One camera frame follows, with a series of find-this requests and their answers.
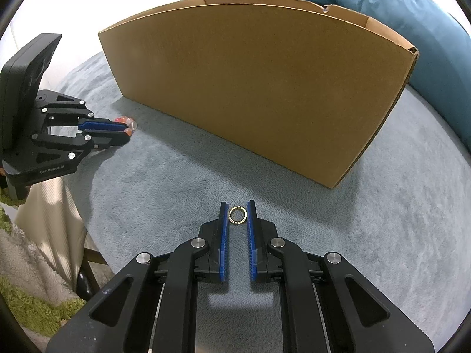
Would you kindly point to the fleece robe with green trim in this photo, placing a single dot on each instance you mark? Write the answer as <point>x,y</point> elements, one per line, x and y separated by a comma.
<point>22,261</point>

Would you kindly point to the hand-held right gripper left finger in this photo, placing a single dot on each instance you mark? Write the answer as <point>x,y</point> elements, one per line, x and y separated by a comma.
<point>223,242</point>

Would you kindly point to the blue duvet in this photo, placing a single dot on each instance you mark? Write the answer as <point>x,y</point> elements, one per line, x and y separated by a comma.
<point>423,22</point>

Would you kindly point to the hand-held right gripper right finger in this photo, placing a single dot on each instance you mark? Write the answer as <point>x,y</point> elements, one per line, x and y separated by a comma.
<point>252,242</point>

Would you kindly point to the grey bed sheet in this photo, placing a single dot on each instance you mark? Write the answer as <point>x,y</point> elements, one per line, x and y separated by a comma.
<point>165,176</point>

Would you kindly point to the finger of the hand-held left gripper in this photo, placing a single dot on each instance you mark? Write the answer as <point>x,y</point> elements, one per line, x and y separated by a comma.
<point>110,140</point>
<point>103,125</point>

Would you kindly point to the brown cardboard box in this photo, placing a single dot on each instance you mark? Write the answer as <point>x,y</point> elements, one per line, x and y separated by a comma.
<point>257,92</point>

